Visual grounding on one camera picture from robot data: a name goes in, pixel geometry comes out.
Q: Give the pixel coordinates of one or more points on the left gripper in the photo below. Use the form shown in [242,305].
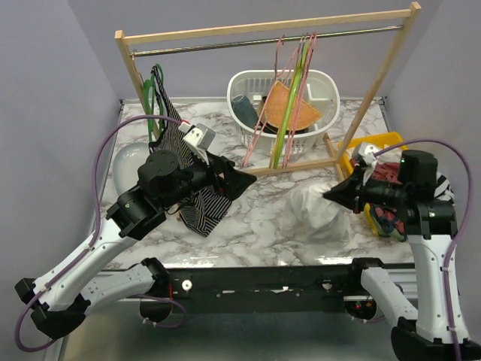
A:
[237,182]

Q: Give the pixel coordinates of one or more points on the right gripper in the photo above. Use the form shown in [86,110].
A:
[351,192]

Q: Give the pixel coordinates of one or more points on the white tank top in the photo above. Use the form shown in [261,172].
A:
[309,216]

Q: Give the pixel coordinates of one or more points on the pink hanger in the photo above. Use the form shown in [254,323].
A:
[300,97]
[261,123]

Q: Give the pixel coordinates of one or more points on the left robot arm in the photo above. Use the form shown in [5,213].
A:
[60,300]

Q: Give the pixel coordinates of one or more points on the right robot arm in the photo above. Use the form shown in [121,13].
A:
[434,328]

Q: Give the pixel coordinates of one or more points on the light green hanger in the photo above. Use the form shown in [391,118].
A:
[286,132]

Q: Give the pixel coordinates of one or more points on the striped black tank top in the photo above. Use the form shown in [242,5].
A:
[206,209]

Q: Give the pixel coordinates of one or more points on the dark green hanger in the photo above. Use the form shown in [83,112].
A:
[152,100]

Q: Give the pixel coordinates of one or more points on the maroon red garment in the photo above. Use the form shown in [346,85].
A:
[384,221]

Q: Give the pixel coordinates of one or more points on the yellow plastic bin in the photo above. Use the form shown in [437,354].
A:
[381,141]

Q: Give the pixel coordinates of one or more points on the dark teal cup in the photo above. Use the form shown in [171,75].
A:
[244,111]

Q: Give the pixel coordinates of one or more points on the dark bowl in basket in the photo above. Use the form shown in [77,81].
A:
[271,129]

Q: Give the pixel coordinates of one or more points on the white plastic laundry basket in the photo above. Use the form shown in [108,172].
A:
[320,92]

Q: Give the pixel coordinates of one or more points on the white oval plate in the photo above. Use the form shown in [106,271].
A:
[125,165]

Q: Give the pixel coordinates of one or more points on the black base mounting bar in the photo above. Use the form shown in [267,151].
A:
[257,289]

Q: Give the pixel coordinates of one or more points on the metal hanging rod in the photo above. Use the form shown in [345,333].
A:
[228,45]

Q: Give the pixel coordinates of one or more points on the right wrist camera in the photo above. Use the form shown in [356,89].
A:
[364,154]

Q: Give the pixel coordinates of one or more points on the wooden clothes rack frame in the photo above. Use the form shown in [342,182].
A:
[408,16]

